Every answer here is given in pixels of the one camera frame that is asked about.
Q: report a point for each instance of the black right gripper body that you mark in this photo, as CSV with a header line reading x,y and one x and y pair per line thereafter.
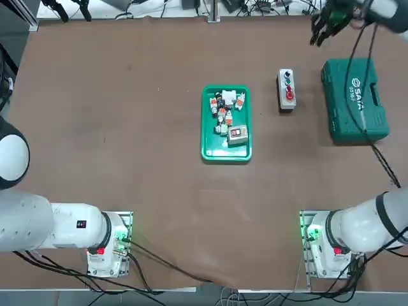
x,y
338,14

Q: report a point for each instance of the white button box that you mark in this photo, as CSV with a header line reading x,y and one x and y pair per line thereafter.
x,y
287,105

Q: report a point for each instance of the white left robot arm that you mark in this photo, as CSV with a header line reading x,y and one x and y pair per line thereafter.
x,y
63,226

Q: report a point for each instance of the black push button part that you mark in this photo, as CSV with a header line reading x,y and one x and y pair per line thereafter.
x,y
219,99

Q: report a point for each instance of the green plastic tool case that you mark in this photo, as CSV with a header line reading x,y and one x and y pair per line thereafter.
x,y
341,105

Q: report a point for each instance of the orange white contact block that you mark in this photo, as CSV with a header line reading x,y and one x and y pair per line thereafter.
x,y
229,118
222,114
240,102
213,105

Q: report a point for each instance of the white circuit breaker block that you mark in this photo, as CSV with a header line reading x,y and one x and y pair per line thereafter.
x,y
229,97

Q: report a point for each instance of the green white contact block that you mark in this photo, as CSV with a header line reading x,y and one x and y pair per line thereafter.
x,y
221,129

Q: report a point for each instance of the green plastic tray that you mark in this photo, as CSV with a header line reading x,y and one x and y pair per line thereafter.
x,y
223,153

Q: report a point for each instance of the black tripod leg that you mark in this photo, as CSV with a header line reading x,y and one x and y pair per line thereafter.
x,y
60,9
85,9

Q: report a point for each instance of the aluminium frame post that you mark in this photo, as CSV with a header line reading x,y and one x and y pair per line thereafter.
x,y
214,11

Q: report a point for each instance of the beige switch box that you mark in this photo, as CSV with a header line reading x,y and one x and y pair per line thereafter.
x,y
237,135

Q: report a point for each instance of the aluminium frame profile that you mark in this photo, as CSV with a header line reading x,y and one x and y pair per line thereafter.
x,y
30,17

